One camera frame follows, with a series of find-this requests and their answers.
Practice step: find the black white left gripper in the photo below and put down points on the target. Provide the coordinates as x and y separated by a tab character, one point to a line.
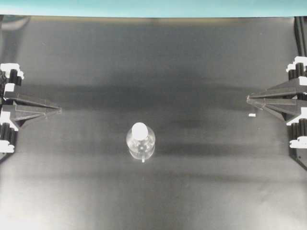
10	77

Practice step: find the black frame rail right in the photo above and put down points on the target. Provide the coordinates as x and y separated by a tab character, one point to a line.
300	29

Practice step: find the clear plastic bottle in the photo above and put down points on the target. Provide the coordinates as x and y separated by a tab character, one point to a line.
141	150

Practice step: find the white bottle cap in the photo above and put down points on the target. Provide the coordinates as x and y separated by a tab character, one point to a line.
139	131

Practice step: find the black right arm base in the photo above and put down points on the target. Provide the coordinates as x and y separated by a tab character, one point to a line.
299	156

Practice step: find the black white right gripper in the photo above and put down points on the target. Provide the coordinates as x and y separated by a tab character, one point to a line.
292	111

